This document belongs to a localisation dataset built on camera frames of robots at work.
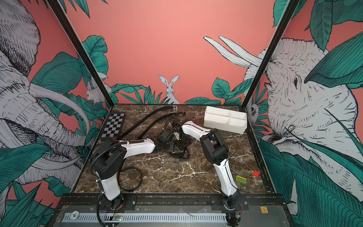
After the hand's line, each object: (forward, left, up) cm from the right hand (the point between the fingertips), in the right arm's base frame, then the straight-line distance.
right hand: (182, 146), depth 95 cm
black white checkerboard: (+14, +51, +4) cm, 53 cm away
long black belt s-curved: (-6, -2, -1) cm, 6 cm away
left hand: (0, +5, +1) cm, 6 cm away
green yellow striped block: (-22, -35, +1) cm, 41 cm away
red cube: (-17, -46, -2) cm, 50 cm away
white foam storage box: (+19, -38, +4) cm, 43 cm away
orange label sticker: (-36, -44, 0) cm, 57 cm away
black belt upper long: (+11, +42, +1) cm, 44 cm away
